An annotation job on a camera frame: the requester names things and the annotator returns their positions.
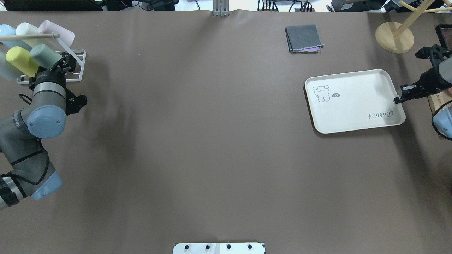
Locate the white wire cup rack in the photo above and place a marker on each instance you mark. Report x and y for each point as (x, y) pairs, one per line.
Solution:
(80, 56)

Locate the dark picture frame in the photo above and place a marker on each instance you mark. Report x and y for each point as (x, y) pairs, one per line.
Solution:
(444, 33)

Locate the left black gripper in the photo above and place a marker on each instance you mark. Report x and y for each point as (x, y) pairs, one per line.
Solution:
(46, 76)

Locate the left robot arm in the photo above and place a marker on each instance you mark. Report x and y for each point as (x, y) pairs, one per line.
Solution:
(32, 172)

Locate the cream white cup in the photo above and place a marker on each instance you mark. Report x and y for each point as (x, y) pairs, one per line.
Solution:
(28, 29)

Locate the aluminium frame post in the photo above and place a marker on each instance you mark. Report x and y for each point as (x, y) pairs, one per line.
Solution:
(221, 8)

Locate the wooden stand with round base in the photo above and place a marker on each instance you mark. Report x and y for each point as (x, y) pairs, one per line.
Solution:
(396, 37)

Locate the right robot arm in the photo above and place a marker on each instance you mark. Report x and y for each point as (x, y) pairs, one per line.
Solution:
(441, 62)

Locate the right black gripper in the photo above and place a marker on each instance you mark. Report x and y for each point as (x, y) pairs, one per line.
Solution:
(428, 80)

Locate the white rabbit print tray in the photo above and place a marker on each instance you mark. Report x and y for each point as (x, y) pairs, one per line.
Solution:
(353, 101)

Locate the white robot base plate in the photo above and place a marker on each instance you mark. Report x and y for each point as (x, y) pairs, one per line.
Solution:
(220, 248)

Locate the light blue cup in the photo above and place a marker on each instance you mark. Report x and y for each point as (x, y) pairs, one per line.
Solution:
(7, 30)

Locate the folded grey purple cloth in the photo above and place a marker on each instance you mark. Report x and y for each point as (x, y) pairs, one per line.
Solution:
(303, 39)

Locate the pink cup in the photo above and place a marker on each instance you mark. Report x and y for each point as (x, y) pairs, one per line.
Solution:
(48, 27)

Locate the green cup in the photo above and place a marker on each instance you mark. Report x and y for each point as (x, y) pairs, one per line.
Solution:
(44, 56)

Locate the wooden board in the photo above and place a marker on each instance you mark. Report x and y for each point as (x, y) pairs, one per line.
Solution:
(437, 100)

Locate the yellow cup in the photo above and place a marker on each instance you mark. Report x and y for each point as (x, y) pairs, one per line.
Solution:
(22, 60)

